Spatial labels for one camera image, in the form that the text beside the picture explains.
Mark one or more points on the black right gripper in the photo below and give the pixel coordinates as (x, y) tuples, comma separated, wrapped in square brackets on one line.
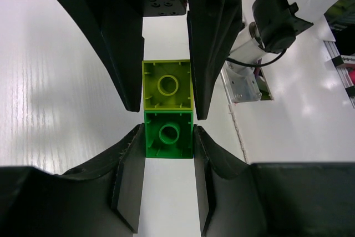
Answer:
[(114, 30)]

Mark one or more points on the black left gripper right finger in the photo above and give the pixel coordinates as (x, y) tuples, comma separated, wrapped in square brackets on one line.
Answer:
[(270, 199)]

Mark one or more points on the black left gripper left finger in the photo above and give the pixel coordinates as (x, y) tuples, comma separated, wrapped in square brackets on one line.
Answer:
[(101, 197)]

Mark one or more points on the lime square lego brick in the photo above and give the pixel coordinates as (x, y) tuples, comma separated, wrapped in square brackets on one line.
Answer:
[(167, 85)]

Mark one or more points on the green square lego brick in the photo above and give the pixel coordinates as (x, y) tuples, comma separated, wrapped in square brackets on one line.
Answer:
[(169, 134)]

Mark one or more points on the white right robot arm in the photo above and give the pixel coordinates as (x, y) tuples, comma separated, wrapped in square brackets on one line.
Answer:
[(280, 21)]

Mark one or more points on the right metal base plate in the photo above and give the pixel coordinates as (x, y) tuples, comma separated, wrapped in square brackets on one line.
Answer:
[(244, 85)]

